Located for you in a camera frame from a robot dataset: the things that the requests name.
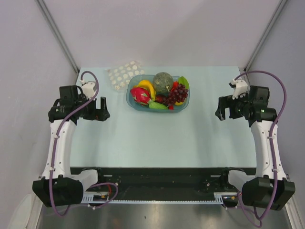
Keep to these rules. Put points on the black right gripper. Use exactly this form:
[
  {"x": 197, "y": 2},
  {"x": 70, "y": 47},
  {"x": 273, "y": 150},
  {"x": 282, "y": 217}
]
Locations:
[{"x": 227, "y": 101}]

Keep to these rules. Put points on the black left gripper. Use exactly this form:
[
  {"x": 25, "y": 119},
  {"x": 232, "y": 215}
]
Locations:
[{"x": 99, "y": 114}]

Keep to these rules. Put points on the clear patterned zip bag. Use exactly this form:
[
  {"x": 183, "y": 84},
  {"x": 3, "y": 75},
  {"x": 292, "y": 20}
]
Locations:
[{"x": 121, "y": 75}]

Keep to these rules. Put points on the purple grape bunch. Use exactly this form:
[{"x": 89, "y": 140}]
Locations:
[{"x": 180, "y": 94}]

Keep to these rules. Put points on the green netted melon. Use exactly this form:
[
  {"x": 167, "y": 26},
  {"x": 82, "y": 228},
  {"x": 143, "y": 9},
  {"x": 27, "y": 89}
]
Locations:
[{"x": 162, "y": 82}]

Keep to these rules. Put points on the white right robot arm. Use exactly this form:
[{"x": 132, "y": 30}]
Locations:
[{"x": 269, "y": 187}]

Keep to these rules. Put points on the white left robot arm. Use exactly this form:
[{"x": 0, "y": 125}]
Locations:
[{"x": 57, "y": 186}]

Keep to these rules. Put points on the pink dragon fruit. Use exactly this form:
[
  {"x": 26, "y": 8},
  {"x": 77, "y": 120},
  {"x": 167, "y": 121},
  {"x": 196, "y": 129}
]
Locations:
[{"x": 141, "y": 96}]

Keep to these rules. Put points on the orange fruit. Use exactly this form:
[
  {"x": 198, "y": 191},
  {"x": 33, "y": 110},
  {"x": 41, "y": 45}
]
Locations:
[{"x": 179, "y": 103}]

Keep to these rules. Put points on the green leaf vegetable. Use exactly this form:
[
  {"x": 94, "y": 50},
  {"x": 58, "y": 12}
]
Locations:
[{"x": 182, "y": 80}]

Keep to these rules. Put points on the green bitter gourd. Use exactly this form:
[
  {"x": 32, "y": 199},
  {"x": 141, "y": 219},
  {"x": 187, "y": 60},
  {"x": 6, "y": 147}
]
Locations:
[{"x": 155, "y": 105}]

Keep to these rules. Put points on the yellow banana bunch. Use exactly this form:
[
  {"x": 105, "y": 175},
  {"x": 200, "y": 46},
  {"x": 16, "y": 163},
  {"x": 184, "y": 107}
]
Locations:
[{"x": 149, "y": 87}]

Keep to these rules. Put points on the red pepper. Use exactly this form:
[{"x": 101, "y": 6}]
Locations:
[{"x": 175, "y": 86}]

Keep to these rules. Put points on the teal plastic fruit bowl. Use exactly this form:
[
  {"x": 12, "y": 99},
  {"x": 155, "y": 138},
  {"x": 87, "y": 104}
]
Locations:
[{"x": 140, "y": 107}]

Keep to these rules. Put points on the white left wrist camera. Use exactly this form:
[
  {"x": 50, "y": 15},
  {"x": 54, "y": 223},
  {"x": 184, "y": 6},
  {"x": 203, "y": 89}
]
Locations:
[{"x": 89, "y": 88}]

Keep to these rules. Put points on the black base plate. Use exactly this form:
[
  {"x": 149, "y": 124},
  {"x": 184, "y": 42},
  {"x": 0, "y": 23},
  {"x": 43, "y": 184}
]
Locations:
[{"x": 155, "y": 183}]

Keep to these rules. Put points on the white slotted cable duct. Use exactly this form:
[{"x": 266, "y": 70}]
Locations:
[{"x": 218, "y": 198}]

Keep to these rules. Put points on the right aluminium frame post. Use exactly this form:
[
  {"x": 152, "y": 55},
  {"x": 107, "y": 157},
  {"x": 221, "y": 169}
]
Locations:
[{"x": 276, "y": 14}]

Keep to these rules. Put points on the aluminium frame post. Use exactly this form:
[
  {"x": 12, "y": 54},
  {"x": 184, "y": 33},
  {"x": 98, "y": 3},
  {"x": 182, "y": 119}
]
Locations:
[
  {"x": 57, "y": 34},
  {"x": 276, "y": 14}
]

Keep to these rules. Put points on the left aluminium frame post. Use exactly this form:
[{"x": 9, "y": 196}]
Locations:
[{"x": 57, "y": 34}]

